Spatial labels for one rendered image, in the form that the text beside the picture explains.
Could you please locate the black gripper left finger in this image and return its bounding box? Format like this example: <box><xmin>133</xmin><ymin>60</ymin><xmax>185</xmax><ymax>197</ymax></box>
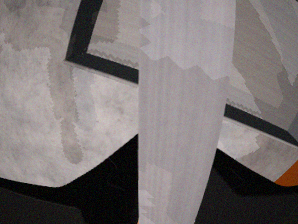
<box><xmin>0</xmin><ymin>135</ymin><xmax>140</xmax><ymax>224</ymax></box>

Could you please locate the grey rectangular tray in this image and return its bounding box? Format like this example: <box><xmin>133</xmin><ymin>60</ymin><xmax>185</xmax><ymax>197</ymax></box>
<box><xmin>63</xmin><ymin>0</ymin><xmax>298</xmax><ymax>149</ymax></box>

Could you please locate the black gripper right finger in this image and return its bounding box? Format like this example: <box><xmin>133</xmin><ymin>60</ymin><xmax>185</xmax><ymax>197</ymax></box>
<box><xmin>194</xmin><ymin>148</ymin><xmax>298</xmax><ymax>224</ymax></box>

